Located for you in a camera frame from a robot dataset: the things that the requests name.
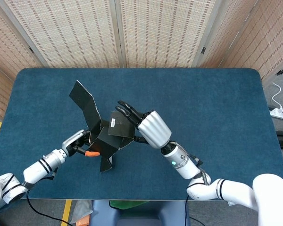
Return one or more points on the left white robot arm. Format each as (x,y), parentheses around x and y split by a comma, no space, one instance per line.
(37,168)

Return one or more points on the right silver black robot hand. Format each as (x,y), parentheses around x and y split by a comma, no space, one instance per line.
(153,129)

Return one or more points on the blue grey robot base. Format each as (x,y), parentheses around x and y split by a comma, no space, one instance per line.
(136,216)

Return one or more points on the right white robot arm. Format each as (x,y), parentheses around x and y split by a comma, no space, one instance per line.
(184,167)

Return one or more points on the grey plastic bag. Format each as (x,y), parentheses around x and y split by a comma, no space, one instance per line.
(82,209)

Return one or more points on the white power strip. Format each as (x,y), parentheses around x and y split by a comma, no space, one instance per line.
(279,114)

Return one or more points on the blue felt table cover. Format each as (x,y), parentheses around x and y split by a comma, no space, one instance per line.
(202,106)

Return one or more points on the black cardboard box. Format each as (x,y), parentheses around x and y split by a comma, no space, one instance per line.
(108,141)

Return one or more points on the woven folding screen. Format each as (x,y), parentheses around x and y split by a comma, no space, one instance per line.
(73,30)

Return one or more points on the green sheet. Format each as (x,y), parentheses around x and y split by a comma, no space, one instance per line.
(129,203)

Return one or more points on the orange packet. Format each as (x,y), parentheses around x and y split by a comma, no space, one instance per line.
(82,222)

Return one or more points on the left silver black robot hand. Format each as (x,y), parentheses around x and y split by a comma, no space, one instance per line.
(72,141)

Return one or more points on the black screen hinge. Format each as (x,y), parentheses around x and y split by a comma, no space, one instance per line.
(31,49)
(280,72)
(203,50)

